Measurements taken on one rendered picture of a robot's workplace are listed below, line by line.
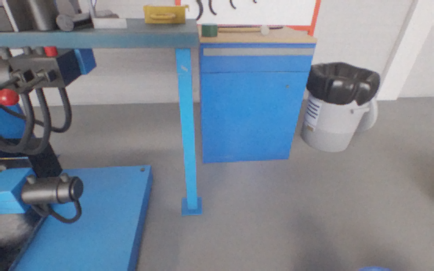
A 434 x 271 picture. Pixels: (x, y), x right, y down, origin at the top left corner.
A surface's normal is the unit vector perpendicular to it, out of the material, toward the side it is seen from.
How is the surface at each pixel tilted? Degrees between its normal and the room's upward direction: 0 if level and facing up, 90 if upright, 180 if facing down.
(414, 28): 90
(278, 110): 90
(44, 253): 0
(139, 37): 90
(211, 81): 90
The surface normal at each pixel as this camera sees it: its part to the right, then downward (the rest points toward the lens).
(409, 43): 0.10, 0.54
